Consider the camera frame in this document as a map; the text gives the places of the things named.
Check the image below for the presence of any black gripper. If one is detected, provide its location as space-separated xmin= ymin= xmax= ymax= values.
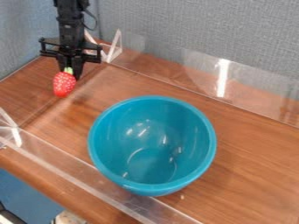
xmin=39 ymin=38 xmax=103 ymax=80

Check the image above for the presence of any red toy strawberry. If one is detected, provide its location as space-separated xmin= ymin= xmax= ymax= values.
xmin=52 ymin=67 xmax=76 ymax=97

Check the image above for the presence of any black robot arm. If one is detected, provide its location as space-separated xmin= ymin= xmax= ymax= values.
xmin=39 ymin=0 xmax=103 ymax=80

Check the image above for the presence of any blue plastic bowl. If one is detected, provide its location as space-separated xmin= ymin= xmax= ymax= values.
xmin=88 ymin=95 xmax=218 ymax=197

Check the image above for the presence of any clear acrylic front barrier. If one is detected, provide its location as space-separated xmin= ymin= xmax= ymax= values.
xmin=0 ymin=108 xmax=203 ymax=224

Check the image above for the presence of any clear acrylic barrier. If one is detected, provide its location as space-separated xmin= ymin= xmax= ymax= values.
xmin=0 ymin=108 xmax=203 ymax=224
xmin=86 ymin=31 xmax=299 ymax=129

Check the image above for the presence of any clear acrylic back barrier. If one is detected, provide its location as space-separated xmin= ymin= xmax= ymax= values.
xmin=86 ymin=31 xmax=299 ymax=129

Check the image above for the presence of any black cable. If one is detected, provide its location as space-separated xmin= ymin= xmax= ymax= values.
xmin=82 ymin=8 xmax=99 ymax=32

